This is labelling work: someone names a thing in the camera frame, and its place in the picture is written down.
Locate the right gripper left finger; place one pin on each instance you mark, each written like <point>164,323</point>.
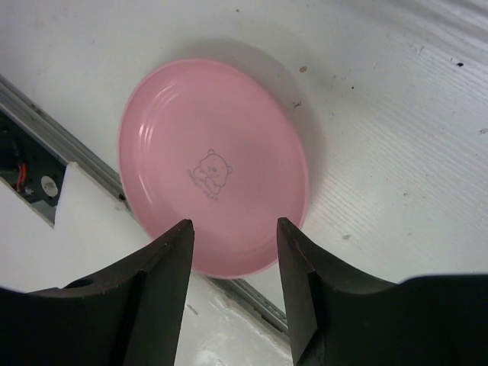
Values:
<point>128,313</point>

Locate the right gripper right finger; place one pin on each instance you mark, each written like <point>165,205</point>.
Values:
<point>340,315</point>

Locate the pink plate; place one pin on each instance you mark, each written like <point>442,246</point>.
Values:
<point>202,140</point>

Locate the aluminium rail front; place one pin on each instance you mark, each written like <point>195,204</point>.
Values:
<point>66,148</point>

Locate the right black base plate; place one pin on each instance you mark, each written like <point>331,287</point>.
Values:
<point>30,170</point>

